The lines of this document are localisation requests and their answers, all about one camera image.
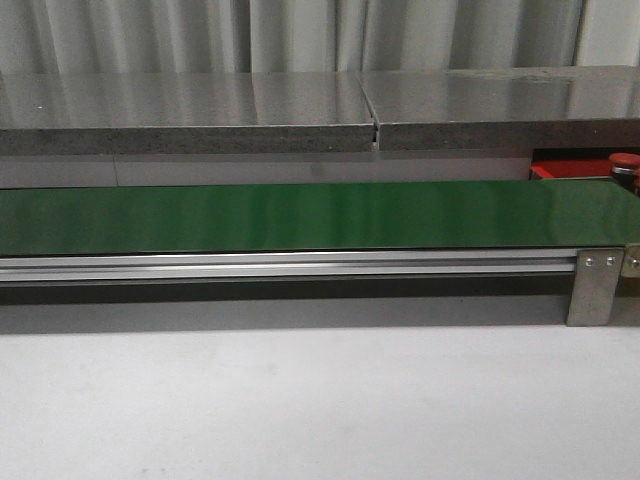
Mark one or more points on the red mushroom push button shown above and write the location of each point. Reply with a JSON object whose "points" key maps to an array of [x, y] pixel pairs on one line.
{"points": [[622, 168]]}

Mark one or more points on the left steel table top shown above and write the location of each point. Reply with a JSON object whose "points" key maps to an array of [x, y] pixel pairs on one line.
{"points": [[184, 113]]}

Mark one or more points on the steel table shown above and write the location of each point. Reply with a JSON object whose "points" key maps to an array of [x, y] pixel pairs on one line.
{"points": [[184, 113], [520, 108]]}

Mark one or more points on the red plastic tray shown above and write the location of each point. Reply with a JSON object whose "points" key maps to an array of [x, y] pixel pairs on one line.
{"points": [[585, 164]]}

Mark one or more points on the green conveyor belt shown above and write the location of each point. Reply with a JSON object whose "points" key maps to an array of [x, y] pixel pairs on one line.
{"points": [[328, 216]]}

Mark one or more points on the right steel table top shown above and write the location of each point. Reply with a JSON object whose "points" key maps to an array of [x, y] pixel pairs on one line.
{"points": [[520, 108]]}

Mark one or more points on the grey pleated curtain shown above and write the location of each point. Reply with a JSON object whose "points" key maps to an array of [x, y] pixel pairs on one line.
{"points": [[68, 37]]}

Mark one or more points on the aluminium conveyor side rail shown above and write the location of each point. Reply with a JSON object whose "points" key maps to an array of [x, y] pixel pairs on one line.
{"points": [[320, 264]]}

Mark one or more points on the steel conveyor support bracket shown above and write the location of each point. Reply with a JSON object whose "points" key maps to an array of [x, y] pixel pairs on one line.
{"points": [[596, 278]]}

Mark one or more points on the steel end bracket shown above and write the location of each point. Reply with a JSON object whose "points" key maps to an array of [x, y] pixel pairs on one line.
{"points": [[631, 262]]}

